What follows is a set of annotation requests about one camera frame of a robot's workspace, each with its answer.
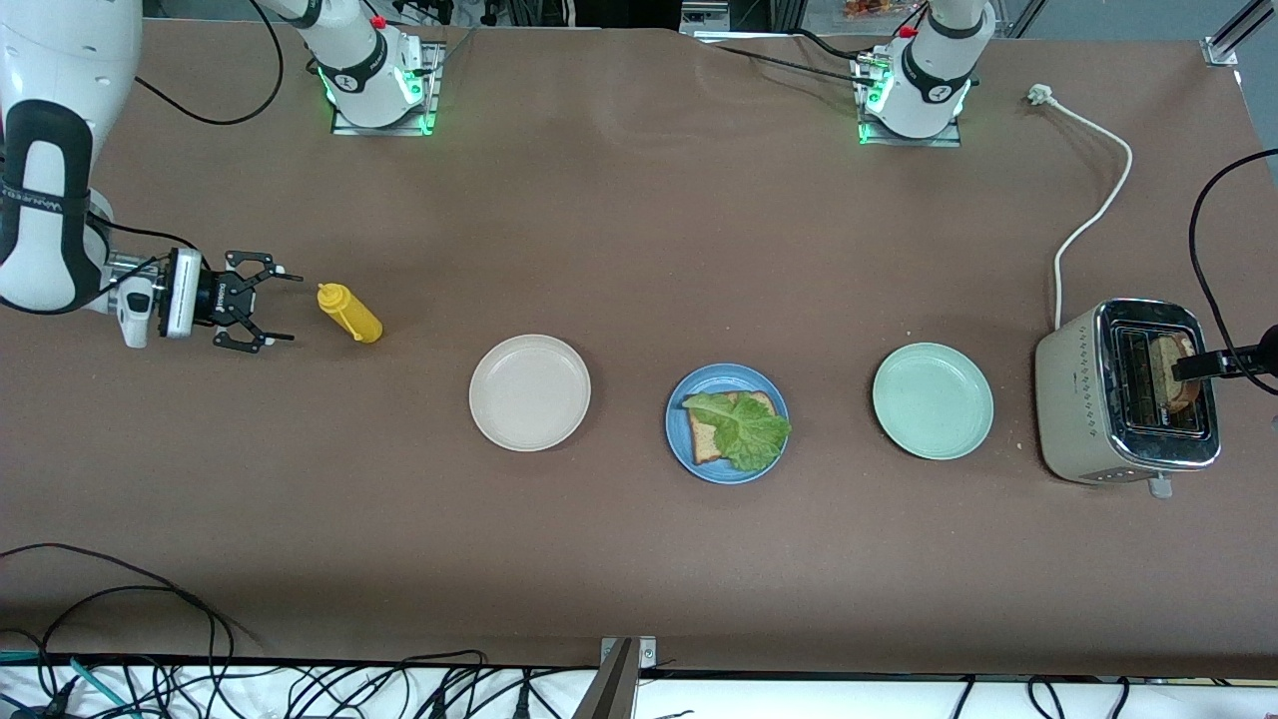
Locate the beige chrome toaster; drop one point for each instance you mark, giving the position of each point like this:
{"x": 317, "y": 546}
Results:
{"x": 1073, "y": 399}

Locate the aluminium frame profile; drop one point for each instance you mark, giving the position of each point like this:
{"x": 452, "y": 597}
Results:
{"x": 1223, "y": 48}

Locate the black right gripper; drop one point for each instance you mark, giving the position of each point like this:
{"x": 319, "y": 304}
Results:
{"x": 213, "y": 299}

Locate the grey metal bracket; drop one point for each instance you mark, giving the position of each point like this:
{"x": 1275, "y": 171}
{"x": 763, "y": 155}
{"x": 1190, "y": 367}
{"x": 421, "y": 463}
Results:
{"x": 621, "y": 684}

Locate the beige round plate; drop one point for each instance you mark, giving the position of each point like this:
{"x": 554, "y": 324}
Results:
{"x": 529, "y": 392}

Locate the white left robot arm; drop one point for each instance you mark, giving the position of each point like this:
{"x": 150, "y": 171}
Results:
{"x": 929, "y": 80}

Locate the brown bread slice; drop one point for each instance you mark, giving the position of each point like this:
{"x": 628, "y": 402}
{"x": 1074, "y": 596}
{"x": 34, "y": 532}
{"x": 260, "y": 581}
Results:
{"x": 1170, "y": 350}
{"x": 704, "y": 444}

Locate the green round plate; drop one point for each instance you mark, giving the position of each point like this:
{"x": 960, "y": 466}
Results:
{"x": 933, "y": 401}

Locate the blue round plate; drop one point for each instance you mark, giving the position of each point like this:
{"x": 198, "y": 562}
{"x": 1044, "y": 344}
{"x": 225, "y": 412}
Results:
{"x": 729, "y": 375}

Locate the green lettuce leaf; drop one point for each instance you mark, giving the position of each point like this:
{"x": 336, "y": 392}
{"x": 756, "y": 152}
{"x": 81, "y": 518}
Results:
{"x": 754, "y": 434}

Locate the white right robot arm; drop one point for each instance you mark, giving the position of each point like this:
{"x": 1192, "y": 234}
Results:
{"x": 50, "y": 60}

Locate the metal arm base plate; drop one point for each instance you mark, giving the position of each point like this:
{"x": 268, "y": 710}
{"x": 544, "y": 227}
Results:
{"x": 949, "y": 138}
{"x": 432, "y": 95}

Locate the orange snack packet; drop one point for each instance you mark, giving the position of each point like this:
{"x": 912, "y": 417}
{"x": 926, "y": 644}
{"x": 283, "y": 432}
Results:
{"x": 869, "y": 8}

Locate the yellow squeeze sauce bottle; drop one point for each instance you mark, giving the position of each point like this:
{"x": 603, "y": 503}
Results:
{"x": 354, "y": 318}

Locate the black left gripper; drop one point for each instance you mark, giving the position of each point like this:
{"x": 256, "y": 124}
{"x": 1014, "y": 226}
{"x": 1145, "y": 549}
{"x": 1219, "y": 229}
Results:
{"x": 1223, "y": 362}

